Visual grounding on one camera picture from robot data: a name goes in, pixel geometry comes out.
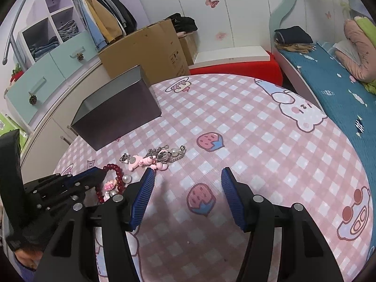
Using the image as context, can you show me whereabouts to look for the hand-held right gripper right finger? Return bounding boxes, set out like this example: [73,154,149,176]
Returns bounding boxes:
[221,167,344,282]

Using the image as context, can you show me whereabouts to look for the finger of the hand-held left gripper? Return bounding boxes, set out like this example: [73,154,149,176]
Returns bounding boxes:
[25,167,107,193]
[29,187,89,210]

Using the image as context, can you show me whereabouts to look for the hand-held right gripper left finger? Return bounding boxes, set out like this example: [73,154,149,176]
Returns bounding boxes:
[34,167,156,282]

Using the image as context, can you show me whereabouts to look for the red bead bracelet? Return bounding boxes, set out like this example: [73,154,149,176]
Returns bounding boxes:
[95,164,131,203]

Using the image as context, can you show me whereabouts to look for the silver chain necklace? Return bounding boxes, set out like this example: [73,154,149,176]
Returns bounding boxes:
[144,145,187,171]

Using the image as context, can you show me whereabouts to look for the grey metal tin box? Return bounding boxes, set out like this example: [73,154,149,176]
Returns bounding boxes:
[70,65,163,151]

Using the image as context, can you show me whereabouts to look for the person's left hand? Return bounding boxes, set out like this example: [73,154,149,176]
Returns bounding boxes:
[13,248,42,269]

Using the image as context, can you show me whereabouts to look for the cream cabinet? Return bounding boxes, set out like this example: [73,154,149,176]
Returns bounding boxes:
[20,56,112,165]

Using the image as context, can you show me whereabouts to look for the pink checked tablecloth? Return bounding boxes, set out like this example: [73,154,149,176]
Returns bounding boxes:
[53,73,373,282]

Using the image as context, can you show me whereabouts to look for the wide teal drawer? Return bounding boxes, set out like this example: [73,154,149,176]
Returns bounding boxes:
[6,56,71,124]

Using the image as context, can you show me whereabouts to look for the red and green decoration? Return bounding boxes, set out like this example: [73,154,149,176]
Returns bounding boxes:
[10,63,24,83]

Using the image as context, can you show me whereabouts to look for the small teal drawer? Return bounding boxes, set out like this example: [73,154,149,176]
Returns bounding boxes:
[48,31,99,74]

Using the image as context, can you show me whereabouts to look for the red storage bench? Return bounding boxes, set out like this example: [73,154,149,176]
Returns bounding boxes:
[189,51,284,89]

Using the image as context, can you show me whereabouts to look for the folded blue jeans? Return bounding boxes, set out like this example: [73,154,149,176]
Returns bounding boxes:
[29,37,59,61]

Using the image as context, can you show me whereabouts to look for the white bench top cushion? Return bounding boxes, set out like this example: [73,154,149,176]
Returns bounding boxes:
[194,46,269,68]

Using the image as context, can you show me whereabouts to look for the large cardboard box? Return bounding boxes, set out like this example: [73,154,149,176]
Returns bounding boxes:
[98,19,191,86]

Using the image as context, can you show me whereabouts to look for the folded grey patterned clothes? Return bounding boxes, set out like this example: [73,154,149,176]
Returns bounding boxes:
[57,20,78,40]

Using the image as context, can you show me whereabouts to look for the teal printed bed mattress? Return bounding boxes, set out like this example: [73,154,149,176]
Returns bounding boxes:
[278,41,376,180]

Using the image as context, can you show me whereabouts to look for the small cardboard box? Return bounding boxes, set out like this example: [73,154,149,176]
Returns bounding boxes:
[178,34,198,66]

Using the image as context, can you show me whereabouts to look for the grey curved metal pole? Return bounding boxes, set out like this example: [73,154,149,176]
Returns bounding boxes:
[3,0,37,65]

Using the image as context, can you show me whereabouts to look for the row of hanging clothes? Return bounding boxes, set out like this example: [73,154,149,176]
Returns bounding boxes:
[73,0,137,52]

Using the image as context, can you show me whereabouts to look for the folded tan clothes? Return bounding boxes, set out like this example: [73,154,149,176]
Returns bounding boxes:
[276,43,318,55]

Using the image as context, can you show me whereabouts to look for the folded dark clothes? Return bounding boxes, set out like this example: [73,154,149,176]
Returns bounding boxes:
[274,26,314,45]

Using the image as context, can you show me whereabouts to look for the pile of black clothes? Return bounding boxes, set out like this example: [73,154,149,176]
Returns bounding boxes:
[169,13,198,34]

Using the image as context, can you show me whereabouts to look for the white wardrobe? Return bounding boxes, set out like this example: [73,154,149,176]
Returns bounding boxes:
[129,0,287,53]

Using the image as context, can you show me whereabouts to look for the white pillow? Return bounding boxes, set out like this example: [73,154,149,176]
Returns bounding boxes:
[333,39,360,62]

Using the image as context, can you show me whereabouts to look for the pink quilt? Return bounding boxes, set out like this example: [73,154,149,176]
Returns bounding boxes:
[335,19,376,83]

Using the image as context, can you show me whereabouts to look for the green quilt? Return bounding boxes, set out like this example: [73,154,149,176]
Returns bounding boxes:
[354,16,376,94]

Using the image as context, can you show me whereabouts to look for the pink bear keychain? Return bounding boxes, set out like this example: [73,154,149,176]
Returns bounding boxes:
[119,153,147,171]

